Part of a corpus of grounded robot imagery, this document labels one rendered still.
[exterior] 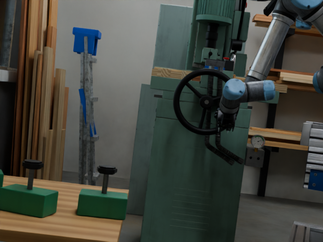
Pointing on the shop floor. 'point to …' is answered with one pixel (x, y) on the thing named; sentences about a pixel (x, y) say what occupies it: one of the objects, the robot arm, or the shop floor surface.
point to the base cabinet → (192, 185)
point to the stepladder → (86, 103)
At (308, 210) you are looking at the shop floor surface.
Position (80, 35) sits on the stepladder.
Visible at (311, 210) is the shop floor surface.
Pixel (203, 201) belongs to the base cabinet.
